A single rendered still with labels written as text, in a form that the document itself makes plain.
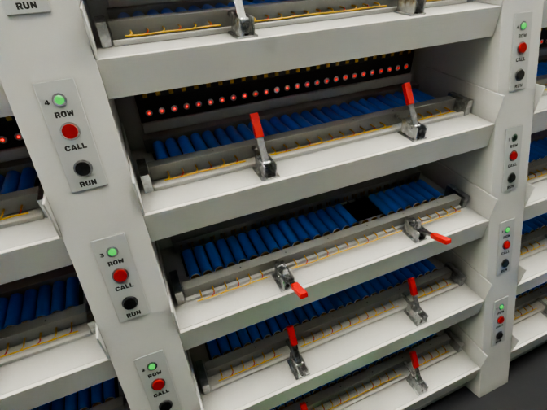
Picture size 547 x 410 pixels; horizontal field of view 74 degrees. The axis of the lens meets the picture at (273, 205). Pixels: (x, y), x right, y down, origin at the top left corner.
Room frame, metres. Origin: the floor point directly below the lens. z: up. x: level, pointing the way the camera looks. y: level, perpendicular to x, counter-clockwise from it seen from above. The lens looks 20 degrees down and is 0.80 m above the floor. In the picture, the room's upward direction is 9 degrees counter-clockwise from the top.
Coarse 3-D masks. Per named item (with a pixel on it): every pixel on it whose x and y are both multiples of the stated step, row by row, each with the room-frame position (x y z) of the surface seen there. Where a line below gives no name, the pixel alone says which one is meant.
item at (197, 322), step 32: (384, 192) 0.73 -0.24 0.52; (448, 192) 0.70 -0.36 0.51; (480, 192) 0.64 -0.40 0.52; (448, 224) 0.62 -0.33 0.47; (480, 224) 0.62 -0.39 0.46; (160, 256) 0.54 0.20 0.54; (352, 256) 0.56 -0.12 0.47; (384, 256) 0.55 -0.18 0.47; (416, 256) 0.58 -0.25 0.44; (256, 288) 0.50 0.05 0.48; (320, 288) 0.51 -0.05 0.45; (192, 320) 0.46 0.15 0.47; (224, 320) 0.46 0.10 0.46; (256, 320) 0.48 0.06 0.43
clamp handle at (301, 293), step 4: (284, 272) 0.50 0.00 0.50; (284, 276) 0.50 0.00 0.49; (288, 276) 0.50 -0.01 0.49; (288, 280) 0.48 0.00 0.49; (292, 280) 0.48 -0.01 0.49; (292, 284) 0.47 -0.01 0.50; (296, 284) 0.47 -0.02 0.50; (292, 288) 0.46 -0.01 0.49; (296, 288) 0.45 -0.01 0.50; (300, 288) 0.45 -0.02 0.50; (296, 292) 0.45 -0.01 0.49; (300, 292) 0.44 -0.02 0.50; (304, 292) 0.44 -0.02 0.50; (300, 296) 0.44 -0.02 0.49; (304, 296) 0.44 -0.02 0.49
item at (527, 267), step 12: (540, 216) 0.84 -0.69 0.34; (528, 228) 0.80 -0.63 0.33; (540, 228) 0.81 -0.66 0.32; (528, 240) 0.75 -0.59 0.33; (540, 240) 0.78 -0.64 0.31; (528, 252) 0.74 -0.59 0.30; (540, 252) 0.74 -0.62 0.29; (528, 264) 0.71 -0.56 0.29; (540, 264) 0.70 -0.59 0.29; (528, 276) 0.68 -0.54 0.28; (540, 276) 0.68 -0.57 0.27; (528, 288) 0.68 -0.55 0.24
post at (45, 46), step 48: (0, 0) 0.41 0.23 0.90; (48, 0) 0.43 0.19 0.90; (0, 48) 0.41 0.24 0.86; (48, 48) 0.42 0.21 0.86; (96, 96) 0.43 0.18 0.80; (48, 144) 0.41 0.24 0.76; (96, 144) 0.43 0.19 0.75; (48, 192) 0.41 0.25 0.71; (96, 192) 0.42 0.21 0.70; (144, 240) 0.43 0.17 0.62; (96, 288) 0.41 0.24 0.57; (144, 288) 0.43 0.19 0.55; (144, 336) 0.42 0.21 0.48; (192, 384) 0.43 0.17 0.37
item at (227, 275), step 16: (416, 208) 0.64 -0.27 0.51; (432, 208) 0.64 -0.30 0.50; (448, 208) 0.66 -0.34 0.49; (368, 224) 0.60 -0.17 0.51; (384, 224) 0.60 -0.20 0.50; (400, 224) 0.62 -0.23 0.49; (320, 240) 0.57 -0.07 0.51; (336, 240) 0.57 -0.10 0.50; (352, 240) 0.59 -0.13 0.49; (368, 240) 0.58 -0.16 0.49; (272, 256) 0.54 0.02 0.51; (288, 256) 0.54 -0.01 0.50; (304, 256) 0.55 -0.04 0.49; (224, 272) 0.51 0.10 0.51; (240, 272) 0.51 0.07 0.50; (256, 272) 0.53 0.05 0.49; (192, 288) 0.49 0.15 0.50; (208, 288) 0.50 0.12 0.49
